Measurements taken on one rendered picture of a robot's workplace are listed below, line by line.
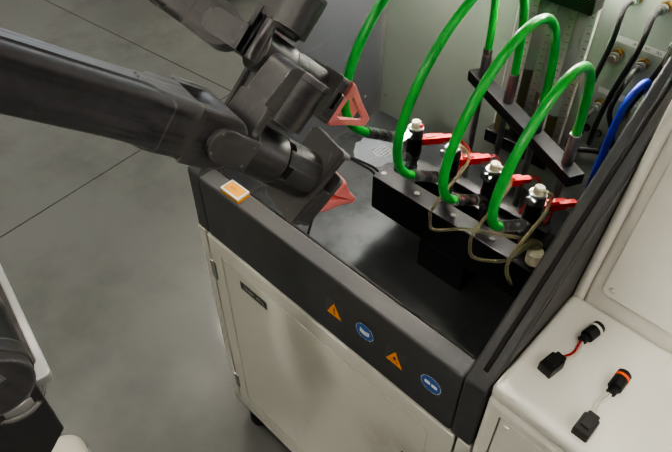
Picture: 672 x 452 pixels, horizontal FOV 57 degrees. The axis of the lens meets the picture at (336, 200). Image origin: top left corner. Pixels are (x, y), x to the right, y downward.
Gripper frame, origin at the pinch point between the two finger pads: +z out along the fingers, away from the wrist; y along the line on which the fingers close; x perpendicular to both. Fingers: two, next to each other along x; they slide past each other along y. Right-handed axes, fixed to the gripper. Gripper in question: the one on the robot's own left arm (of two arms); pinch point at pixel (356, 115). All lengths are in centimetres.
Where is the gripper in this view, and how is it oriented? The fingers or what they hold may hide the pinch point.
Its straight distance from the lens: 92.9
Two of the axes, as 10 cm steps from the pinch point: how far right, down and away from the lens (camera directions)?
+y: -4.9, -4.4, 7.6
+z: 6.8, 3.6, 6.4
